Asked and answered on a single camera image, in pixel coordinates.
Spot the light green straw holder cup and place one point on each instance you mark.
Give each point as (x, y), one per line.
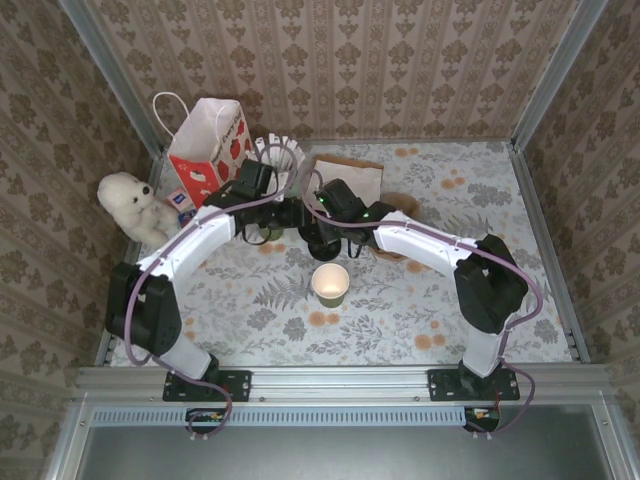
(296, 186)

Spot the red white strawberry paper bag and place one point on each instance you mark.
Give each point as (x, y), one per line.
(200, 135)

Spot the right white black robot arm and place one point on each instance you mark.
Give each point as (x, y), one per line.
(420, 240)

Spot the olive green paper cup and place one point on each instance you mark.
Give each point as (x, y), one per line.
(330, 280)

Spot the white plush seal toy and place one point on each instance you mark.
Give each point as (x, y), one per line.
(130, 205)

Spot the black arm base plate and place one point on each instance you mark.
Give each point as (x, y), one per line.
(442, 385)
(235, 385)

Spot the aluminium frame post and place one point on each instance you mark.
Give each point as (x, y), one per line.
(556, 75)
(114, 75)

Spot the small pink box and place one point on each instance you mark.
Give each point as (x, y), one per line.
(179, 198)

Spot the small blue box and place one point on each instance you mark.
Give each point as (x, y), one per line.
(186, 217)

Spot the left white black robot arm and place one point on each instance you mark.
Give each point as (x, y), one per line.
(195, 240)

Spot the grey metal panel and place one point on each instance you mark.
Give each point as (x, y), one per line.
(325, 455)

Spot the paper-wrapped straw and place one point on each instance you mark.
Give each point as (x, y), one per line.
(272, 139)
(299, 151)
(286, 140)
(259, 145)

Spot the aluminium mounting rail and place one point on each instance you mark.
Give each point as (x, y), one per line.
(340, 382)

